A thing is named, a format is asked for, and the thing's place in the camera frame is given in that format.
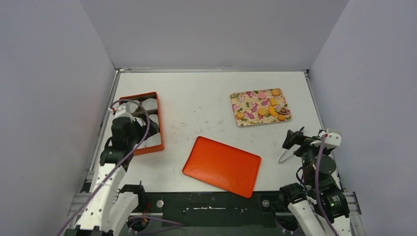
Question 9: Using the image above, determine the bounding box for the orange cookie tin box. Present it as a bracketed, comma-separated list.
[120, 91, 165, 155]

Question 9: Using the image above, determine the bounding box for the round orange cookie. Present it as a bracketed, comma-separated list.
[271, 88, 281, 96]
[258, 107, 268, 117]

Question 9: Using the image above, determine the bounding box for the floral tray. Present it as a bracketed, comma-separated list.
[230, 88, 293, 127]

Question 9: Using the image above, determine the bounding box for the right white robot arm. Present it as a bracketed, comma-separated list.
[277, 129, 350, 236]

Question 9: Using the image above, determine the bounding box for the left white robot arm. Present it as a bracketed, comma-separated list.
[61, 115, 157, 236]

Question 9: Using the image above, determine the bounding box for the chocolate heart cookie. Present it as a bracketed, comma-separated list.
[278, 107, 290, 116]

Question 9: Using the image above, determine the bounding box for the white paper cup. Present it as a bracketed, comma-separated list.
[141, 98, 158, 111]
[144, 133, 162, 148]
[149, 114, 159, 124]

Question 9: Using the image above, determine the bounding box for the yellow fish cookie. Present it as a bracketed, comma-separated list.
[268, 106, 278, 117]

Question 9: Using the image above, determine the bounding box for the round orange cookie top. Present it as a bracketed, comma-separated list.
[271, 88, 281, 96]

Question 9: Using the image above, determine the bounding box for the pink round cookie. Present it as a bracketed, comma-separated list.
[258, 91, 266, 99]

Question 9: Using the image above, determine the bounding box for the orange tin lid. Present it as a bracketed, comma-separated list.
[182, 136, 262, 198]

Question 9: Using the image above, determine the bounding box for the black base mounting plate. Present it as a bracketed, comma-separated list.
[134, 191, 300, 231]

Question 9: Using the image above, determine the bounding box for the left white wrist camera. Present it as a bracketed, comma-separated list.
[113, 102, 138, 121]

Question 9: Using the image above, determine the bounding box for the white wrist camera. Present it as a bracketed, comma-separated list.
[310, 128, 341, 149]
[113, 102, 138, 121]

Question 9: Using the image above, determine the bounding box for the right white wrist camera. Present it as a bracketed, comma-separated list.
[310, 128, 341, 149]

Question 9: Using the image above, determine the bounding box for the aluminium frame rail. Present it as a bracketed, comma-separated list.
[117, 66, 310, 73]

